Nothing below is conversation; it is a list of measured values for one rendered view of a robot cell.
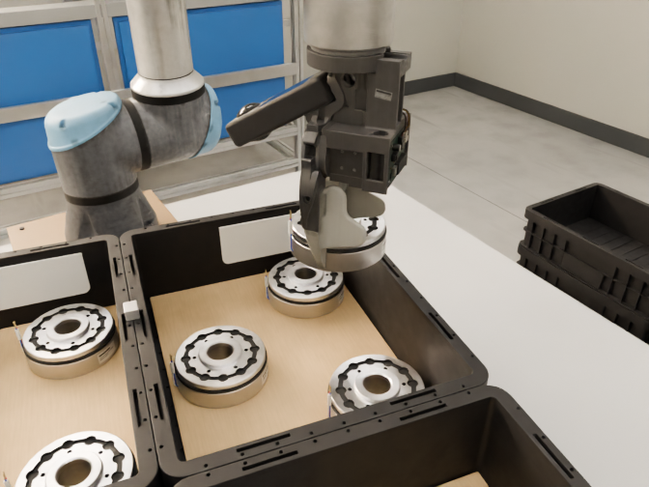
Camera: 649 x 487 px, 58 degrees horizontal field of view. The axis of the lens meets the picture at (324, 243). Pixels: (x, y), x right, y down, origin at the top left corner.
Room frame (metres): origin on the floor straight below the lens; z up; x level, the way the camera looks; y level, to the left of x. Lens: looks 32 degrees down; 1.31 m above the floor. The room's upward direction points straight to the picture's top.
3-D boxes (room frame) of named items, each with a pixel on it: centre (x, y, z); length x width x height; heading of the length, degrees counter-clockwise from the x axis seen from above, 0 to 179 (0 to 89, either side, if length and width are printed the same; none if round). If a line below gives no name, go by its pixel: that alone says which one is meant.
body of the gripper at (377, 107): (0.51, -0.03, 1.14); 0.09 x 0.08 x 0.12; 68
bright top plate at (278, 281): (0.65, 0.03, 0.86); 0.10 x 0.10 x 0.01
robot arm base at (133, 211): (0.87, 0.36, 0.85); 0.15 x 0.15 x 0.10
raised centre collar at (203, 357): (0.50, 0.12, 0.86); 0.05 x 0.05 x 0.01
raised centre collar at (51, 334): (0.54, 0.30, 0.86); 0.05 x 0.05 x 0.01
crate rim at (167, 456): (0.52, 0.05, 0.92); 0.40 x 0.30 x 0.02; 21
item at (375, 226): (0.55, -0.01, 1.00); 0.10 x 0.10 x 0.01
